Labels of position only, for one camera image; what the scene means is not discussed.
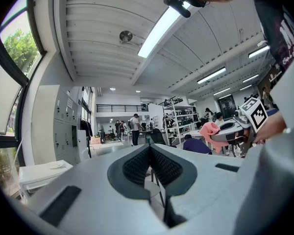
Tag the white low cabinet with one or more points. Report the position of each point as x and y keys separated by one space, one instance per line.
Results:
x=39 y=175

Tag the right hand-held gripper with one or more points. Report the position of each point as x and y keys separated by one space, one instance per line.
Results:
x=256 y=115

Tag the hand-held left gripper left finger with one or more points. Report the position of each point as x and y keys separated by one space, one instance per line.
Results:
x=95 y=195

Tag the person's dark printed t-shirt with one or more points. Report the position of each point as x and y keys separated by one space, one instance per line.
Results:
x=276 y=33

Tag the long ceiling light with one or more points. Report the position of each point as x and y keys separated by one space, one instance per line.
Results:
x=159 y=32

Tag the ceiling light strip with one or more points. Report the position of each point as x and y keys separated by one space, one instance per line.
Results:
x=211 y=75
x=258 y=51

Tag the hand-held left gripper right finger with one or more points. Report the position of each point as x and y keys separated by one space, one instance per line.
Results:
x=205 y=180

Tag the person's right forearm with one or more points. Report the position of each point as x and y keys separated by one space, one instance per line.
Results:
x=272 y=125

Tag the black mezzanine railing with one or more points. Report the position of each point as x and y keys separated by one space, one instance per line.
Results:
x=120 y=108

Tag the black-framed window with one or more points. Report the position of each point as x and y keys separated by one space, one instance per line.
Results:
x=17 y=57

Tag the pink cloth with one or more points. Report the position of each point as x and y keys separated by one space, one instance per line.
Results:
x=212 y=129

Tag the black wall board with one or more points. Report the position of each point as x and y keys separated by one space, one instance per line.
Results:
x=226 y=106

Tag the round metal ceiling fixture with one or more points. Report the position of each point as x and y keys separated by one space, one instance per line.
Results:
x=125 y=36

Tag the rack of dark clothes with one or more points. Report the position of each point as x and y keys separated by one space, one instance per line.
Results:
x=86 y=128

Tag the black head-mounted camera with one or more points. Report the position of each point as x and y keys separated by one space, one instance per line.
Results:
x=177 y=5

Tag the white shelving rack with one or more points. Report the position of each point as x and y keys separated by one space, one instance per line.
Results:
x=180 y=121

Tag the grey locker cabinet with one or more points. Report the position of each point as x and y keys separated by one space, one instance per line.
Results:
x=63 y=126

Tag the black office chair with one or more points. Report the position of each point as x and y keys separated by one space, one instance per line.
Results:
x=158 y=136

